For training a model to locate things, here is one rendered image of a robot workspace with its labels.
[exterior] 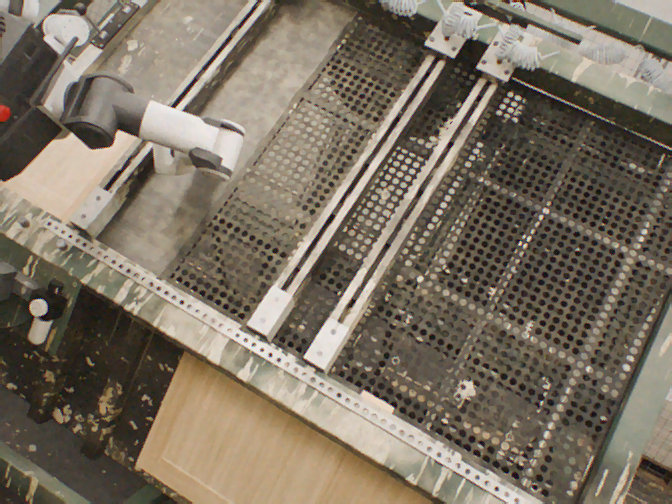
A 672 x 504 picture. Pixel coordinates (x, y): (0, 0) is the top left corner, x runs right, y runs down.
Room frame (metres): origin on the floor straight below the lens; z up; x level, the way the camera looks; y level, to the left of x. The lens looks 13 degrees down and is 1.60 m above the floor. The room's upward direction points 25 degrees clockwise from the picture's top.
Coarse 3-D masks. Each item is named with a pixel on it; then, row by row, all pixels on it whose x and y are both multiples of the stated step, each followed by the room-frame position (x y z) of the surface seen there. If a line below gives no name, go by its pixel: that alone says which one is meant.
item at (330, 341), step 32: (512, 32) 2.13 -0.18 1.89; (480, 64) 2.19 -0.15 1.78; (480, 96) 2.18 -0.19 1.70; (448, 160) 2.03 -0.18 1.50; (416, 192) 1.97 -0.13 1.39; (416, 224) 1.96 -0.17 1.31; (384, 256) 1.88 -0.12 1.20; (352, 288) 1.79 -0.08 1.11; (352, 320) 1.74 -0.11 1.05; (320, 352) 1.68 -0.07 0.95
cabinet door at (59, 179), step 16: (64, 144) 2.05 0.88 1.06; (80, 144) 2.05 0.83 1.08; (128, 144) 2.06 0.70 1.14; (48, 160) 2.02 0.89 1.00; (64, 160) 2.02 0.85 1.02; (80, 160) 2.02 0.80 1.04; (96, 160) 2.03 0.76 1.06; (112, 160) 2.02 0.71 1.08; (16, 176) 1.97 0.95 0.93; (32, 176) 1.98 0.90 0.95; (48, 176) 1.98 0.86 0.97; (64, 176) 1.99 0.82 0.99; (80, 176) 1.99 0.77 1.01; (96, 176) 1.99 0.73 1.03; (16, 192) 1.94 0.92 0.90; (32, 192) 1.95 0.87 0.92; (48, 192) 1.95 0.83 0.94; (64, 192) 1.96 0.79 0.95; (80, 192) 1.96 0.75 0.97; (48, 208) 1.92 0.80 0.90; (64, 208) 1.92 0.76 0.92
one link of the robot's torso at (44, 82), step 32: (0, 32) 1.44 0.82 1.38; (32, 32) 1.46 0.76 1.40; (0, 64) 1.40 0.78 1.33; (32, 64) 1.48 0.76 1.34; (64, 64) 1.54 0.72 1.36; (0, 96) 1.43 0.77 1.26; (32, 96) 1.47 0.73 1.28; (64, 96) 1.53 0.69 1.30; (0, 128) 1.46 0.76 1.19; (32, 128) 1.52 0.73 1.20; (64, 128) 1.60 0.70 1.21; (0, 160) 1.48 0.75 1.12; (32, 160) 1.57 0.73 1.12
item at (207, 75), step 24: (264, 0) 2.34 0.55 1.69; (240, 24) 2.29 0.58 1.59; (264, 24) 2.36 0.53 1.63; (216, 48) 2.22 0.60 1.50; (240, 48) 2.27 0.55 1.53; (192, 72) 2.16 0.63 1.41; (216, 72) 2.18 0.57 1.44; (192, 96) 2.11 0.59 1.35; (144, 144) 2.03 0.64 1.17; (120, 168) 1.96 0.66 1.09; (144, 168) 2.00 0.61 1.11; (96, 192) 1.90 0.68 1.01; (120, 192) 1.93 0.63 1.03; (72, 216) 1.85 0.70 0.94; (96, 216) 1.86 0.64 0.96
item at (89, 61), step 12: (132, 0) 2.35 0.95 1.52; (144, 0) 2.35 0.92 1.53; (156, 0) 2.40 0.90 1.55; (144, 12) 2.36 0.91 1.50; (132, 24) 2.33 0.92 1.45; (120, 36) 2.29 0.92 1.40; (96, 48) 2.23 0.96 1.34; (108, 48) 2.25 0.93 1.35; (84, 60) 2.20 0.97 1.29; (96, 60) 2.22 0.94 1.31; (84, 72) 2.18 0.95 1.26
